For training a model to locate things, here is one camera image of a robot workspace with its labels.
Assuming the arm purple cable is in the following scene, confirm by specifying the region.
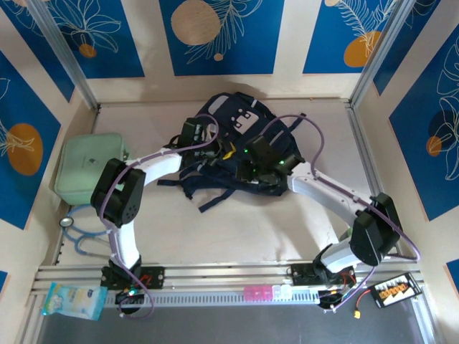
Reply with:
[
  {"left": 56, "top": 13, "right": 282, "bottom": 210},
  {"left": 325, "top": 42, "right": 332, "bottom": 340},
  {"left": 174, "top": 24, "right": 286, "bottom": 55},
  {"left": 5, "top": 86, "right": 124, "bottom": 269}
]
[
  {"left": 257, "top": 113, "right": 422, "bottom": 312},
  {"left": 100, "top": 114, "right": 219, "bottom": 320}
]

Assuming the pink pill organizer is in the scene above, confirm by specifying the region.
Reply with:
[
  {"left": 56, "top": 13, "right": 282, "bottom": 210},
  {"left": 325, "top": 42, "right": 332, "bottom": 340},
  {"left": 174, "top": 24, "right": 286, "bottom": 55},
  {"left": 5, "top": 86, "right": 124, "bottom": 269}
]
[{"left": 243, "top": 285, "right": 274, "bottom": 301}]

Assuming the black orange power board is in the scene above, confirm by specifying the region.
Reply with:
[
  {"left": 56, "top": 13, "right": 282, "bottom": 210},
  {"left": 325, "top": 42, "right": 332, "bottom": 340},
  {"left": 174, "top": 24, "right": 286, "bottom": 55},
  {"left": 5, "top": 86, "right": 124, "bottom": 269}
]
[{"left": 372, "top": 272, "right": 420, "bottom": 309}]

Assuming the navy blue backpack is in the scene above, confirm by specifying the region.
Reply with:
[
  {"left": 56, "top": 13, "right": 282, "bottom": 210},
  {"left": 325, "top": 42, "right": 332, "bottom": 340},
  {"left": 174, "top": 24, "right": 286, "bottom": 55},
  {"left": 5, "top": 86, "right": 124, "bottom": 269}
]
[{"left": 156, "top": 92, "right": 309, "bottom": 214}]

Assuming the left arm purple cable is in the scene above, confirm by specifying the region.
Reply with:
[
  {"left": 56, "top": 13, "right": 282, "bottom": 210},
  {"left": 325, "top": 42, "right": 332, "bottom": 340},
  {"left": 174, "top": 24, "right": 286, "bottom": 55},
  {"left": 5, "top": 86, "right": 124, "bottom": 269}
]
[{"left": 100, "top": 114, "right": 219, "bottom": 320}]

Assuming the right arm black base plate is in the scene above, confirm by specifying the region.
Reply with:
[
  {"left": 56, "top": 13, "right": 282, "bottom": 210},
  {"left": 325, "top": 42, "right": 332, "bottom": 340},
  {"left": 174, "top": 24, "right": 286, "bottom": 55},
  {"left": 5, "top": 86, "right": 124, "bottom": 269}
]
[{"left": 290, "top": 263, "right": 356, "bottom": 287}]

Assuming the right aluminium frame post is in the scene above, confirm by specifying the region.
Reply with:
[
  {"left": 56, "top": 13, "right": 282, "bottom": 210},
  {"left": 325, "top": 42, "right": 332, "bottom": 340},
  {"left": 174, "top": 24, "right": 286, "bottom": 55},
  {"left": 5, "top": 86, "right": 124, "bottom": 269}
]
[{"left": 349, "top": 0, "right": 412, "bottom": 108}]

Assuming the yellow connector with wires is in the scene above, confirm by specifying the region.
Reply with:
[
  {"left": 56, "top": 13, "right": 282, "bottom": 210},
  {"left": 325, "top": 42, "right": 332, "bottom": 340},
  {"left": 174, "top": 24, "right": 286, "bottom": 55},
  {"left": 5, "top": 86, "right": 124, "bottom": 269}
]
[{"left": 349, "top": 288, "right": 374, "bottom": 320}]

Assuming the light blue stethoscope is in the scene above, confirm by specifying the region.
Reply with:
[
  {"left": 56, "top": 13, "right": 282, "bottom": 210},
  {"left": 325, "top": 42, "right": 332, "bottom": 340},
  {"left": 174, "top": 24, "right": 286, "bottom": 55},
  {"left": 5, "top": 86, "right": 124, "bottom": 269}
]
[{"left": 59, "top": 204, "right": 119, "bottom": 259}]

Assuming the mint green zip pouch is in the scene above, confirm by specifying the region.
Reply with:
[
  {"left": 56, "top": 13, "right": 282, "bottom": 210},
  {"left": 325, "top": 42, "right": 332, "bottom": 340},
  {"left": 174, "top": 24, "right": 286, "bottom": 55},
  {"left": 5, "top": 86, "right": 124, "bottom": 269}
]
[{"left": 53, "top": 133, "right": 131, "bottom": 206}]

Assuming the right aluminium table rail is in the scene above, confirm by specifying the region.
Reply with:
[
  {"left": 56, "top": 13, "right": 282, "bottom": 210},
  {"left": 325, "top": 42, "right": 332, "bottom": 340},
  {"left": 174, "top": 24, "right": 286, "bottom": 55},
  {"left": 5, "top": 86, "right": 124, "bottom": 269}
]
[{"left": 344, "top": 102, "right": 399, "bottom": 258}]

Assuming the grey slotted cable duct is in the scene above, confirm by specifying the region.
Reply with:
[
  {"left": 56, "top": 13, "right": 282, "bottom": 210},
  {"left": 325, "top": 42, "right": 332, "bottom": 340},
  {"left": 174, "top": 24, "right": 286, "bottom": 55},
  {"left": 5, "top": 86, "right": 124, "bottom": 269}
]
[{"left": 103, "top": 290, "right": 321, "bottom": 306}]

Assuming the left aluminium frame post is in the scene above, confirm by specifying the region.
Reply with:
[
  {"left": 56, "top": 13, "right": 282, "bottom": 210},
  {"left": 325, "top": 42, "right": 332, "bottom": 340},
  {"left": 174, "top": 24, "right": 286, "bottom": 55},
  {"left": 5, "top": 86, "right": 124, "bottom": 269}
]
[{"left": 27, "top": 0, "right": 100, "bottom": 110}]

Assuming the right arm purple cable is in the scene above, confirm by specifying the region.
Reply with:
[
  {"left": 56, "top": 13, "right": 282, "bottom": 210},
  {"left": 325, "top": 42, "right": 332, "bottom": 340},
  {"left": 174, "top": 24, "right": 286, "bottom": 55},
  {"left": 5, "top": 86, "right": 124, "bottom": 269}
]
[{"left": 257, "top": 113, "right": 422, "bottom": 312}]

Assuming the aluminium frame post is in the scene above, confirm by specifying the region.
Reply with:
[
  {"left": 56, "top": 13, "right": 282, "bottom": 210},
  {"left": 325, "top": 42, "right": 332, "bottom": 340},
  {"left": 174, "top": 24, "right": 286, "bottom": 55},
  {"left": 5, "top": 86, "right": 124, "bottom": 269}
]
[
  {"left": 349, "top": 0, "right": 412, "bottom": 108},
  {"left": 27, "top": 0, "right": 100, "bottom": 110}
]

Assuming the wet wipes packet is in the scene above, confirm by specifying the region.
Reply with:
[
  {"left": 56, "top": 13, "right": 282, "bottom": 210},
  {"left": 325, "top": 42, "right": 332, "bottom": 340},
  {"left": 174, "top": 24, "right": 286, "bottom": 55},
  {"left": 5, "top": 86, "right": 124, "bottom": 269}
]
[{"left": 41, "top": 282, "right": 108, "bottom": 321}]

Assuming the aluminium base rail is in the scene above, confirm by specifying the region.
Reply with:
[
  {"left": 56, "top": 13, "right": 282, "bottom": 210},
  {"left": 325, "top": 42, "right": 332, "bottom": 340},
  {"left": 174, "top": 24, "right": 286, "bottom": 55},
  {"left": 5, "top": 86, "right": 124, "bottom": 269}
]
[{"left": 32, "top": 264, "right": 420, "bottom": 292}]

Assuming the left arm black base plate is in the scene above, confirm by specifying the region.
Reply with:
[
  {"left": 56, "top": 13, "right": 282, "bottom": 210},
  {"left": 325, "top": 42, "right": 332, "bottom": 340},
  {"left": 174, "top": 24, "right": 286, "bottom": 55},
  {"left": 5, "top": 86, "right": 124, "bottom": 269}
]
[{"left": 100, "top": 265, "right": 166, "bottom": 290}]

